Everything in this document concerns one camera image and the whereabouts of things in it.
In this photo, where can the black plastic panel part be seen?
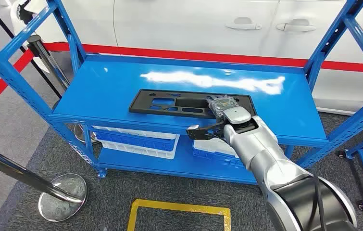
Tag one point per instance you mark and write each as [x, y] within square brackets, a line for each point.
[149, 105]

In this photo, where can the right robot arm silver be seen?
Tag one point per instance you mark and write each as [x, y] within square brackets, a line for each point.
[264, 150]

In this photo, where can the blue metal shelf rack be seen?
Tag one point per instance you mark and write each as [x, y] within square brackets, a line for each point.
[104, 95]

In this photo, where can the blue plastic crate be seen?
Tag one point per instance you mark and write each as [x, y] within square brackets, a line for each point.
[210, 156]
[136, 142]

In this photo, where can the yellow floor tape square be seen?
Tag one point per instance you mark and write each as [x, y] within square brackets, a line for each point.
[181, 207]

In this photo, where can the white car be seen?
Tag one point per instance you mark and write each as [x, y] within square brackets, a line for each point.
[184, 22]

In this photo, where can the black stanchion post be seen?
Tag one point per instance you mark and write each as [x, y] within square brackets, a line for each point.
[46, 57]

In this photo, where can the chrome stanchion post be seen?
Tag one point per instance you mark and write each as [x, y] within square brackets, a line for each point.
[25, 177]

